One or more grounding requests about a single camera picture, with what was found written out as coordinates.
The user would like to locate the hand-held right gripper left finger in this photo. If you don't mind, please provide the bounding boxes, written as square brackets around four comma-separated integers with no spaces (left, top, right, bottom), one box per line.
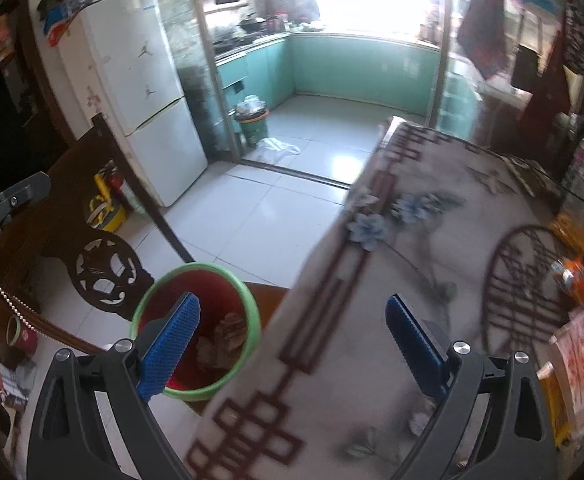
[26,291,201,480]

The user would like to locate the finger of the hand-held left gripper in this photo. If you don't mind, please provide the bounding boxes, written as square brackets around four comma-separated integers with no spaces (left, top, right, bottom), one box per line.
[0,172,51,222]

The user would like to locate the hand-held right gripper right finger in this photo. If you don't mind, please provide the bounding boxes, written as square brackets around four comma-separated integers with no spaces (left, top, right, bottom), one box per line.
[385,294,558,480]

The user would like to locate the red bin with green rim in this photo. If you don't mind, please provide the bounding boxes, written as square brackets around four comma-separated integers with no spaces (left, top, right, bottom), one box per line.
[129,262,263,402]

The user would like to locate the black shoulder bag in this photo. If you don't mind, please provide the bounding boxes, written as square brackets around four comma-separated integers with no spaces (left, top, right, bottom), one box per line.
[509,45,542,93]

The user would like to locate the carved dark wooden chair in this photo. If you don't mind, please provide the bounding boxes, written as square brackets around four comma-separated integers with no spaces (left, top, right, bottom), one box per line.
[0,112,197,356]

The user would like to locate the crumpled brown paper scraps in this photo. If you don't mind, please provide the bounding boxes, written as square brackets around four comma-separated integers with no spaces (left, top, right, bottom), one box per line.
[197,312,249,376]

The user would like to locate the black screen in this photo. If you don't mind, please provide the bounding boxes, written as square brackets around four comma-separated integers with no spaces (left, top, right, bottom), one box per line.
[0,70,68,201]

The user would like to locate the yellow bag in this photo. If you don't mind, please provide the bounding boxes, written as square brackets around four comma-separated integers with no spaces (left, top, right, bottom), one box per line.
[88,172,128,233]

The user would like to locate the red canister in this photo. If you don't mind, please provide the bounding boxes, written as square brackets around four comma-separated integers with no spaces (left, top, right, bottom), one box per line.
[108,160,126,201]

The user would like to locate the small red cup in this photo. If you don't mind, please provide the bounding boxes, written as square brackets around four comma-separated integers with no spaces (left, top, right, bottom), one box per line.
[4,314,39,357]

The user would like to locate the yellow packet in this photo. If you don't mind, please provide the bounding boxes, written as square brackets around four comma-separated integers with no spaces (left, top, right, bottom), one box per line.
[536,360,575,448]

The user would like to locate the pink printed packet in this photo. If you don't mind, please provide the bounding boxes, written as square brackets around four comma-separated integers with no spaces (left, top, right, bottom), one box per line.
[549,310,584,441]

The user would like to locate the white refrigerator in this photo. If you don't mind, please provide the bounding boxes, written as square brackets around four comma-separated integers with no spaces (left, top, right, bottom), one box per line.
[59,0,209,208]

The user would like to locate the orange snack packet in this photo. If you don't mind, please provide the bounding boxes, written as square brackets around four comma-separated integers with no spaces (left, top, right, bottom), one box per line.
[549,255,584,306]

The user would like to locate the pile of coloured bags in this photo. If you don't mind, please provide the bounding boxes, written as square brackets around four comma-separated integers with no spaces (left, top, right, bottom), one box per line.
[37,0,128,48]

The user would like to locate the plastic bag of orange snacks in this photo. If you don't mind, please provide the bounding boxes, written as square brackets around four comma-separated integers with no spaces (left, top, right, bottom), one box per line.
[549,212,584,256]

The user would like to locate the glass sliding door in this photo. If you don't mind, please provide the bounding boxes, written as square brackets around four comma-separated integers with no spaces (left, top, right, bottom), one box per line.
[159,0,245,161]

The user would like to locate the clear plastic bag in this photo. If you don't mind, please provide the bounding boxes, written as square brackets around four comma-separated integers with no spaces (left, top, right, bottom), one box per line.
[257,136,301,157]

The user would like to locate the green kitchen waste bin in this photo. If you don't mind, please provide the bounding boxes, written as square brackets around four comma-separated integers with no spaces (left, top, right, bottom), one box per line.
[234,95,271,148]

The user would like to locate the translucent plastic drawer unit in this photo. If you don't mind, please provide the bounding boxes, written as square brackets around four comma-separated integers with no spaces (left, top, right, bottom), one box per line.
[439,57,480,136]

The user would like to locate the teal kitchen cabinets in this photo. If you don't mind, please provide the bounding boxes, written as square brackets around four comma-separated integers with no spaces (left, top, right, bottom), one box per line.
[216,30,477,131]

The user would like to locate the dark red garment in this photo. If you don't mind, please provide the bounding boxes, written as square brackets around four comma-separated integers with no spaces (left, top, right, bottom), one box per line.
[519,20,572,136]

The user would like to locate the plaid hanging cloth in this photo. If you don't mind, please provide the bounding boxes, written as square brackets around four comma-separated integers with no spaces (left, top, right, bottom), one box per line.
[456,0,510,81]

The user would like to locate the white beaded cord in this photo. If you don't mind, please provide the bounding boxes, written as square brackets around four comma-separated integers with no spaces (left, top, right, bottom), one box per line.
[0,264,40,333]

